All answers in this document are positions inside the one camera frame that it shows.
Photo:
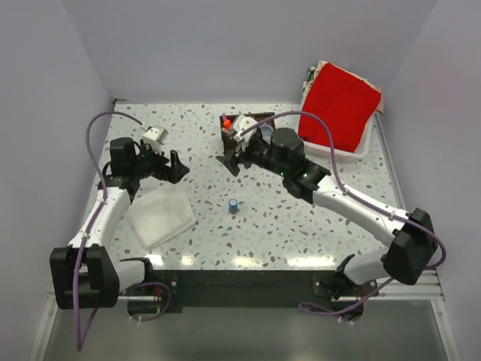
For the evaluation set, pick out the aluminium frame rail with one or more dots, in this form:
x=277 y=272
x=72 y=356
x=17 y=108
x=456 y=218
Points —
x=428 y=286

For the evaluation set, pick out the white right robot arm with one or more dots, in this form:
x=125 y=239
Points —
x=407 y=238

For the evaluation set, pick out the white folded towel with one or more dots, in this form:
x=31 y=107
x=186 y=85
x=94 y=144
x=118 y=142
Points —
x=160 y=215

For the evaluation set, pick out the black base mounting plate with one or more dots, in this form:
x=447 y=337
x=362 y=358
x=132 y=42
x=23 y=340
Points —
x=174 y=290

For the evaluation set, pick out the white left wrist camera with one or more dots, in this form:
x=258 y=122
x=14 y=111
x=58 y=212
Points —
x=155 y=138

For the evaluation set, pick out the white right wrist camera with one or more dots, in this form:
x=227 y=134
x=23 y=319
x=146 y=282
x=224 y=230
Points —
x=240 y=131

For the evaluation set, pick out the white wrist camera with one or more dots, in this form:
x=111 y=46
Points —
x=240 y=131
x=155 y=138

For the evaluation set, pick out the blue grey stamp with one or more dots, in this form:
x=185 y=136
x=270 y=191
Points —
x=233 y=206

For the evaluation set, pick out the brown wooden desk organizer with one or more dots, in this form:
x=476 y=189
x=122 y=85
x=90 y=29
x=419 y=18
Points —
x=229 y=144

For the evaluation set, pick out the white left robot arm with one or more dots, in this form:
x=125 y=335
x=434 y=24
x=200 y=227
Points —
x=84 y=275

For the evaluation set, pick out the orange capped black highlighter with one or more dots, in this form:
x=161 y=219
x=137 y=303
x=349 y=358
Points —
x=226 y=124

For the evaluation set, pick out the clear jar of paperclips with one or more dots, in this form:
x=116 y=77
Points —
x=266 y=131

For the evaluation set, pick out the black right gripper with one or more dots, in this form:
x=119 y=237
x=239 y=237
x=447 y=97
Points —
x=231 y=163

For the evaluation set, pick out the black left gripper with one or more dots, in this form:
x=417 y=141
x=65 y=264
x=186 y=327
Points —
x=176 y=170

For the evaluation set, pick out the white plastic basket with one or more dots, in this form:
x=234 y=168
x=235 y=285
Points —
x=342 y=155

